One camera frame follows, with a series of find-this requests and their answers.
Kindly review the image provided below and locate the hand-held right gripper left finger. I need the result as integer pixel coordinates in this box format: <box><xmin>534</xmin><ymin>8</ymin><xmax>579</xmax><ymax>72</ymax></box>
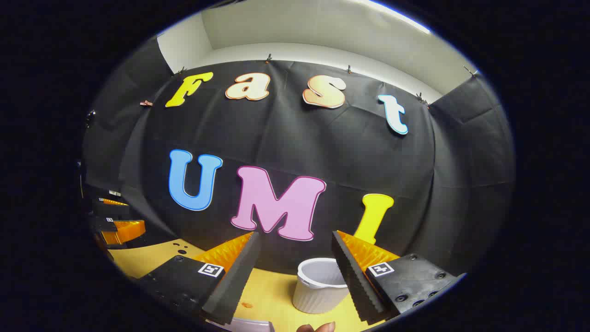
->
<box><xmin>137</xmin><ymin>231</ymin><xmax>262</xmax><ymax>326</ymax></box>

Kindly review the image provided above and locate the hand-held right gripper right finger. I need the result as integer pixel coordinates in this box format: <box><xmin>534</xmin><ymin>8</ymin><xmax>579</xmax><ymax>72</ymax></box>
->
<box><xmin>331</xmin><ymin>230</ymin><xmax>467</xmax><ymax>324</ymax></box>

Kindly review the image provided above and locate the white ribbed garbage bin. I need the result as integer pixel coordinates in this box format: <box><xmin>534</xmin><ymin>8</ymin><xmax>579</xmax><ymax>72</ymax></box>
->
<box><xmin>292</xmin><ymin>257</ymin><xmax>351</xmax><ymax>315</ymax></box>

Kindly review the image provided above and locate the lilac dustpan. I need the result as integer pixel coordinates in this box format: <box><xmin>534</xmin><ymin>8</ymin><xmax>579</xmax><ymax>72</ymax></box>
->
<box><xmin>228</xmin><ymin>317</ymin><xmax>276</xmax><ymax>332</ymax></box>

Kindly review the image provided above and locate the yellow wooden desktop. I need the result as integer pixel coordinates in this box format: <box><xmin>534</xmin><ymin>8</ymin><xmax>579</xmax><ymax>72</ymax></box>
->
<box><xmin>107</xmin><ymin>237</ymin><xmax>388</xmax><ymax>332</ymax></box>

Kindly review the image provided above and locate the black backdrop cloth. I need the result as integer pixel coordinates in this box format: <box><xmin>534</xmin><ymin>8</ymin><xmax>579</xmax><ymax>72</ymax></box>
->
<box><xmin>82</xmin><ymin>37</ymin><xmax>516</xmax><ymax>277</ymax></box>

